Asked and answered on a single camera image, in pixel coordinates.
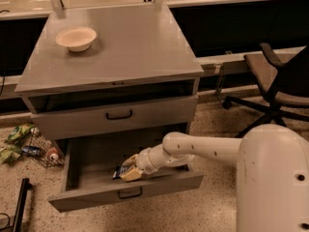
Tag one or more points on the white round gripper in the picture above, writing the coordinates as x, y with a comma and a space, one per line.
144, 161

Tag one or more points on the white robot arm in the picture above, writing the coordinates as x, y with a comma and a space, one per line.
272, 165

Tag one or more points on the open grey lower drawer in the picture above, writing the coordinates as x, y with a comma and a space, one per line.
92, 160

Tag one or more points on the closed grey upper drawer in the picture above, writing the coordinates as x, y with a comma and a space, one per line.
116, 117

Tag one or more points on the grey drawer cabinet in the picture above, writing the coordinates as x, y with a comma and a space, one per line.
139, 54

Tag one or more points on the red white bottle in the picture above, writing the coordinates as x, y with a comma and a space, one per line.
52, 154

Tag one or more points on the blue soda can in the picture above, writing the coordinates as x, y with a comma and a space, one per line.
32, 151

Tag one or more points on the green chip bag upper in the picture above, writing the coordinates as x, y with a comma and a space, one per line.
18, 133

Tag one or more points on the green chip bag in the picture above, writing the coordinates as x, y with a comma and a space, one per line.
18, 133
9, 154

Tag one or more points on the green chip bag lower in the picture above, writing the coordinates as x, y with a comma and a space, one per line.
9, 154

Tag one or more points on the white paper bowl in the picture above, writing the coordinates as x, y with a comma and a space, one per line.
76, 39

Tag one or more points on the black office chair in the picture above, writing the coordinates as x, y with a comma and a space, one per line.
282, 79

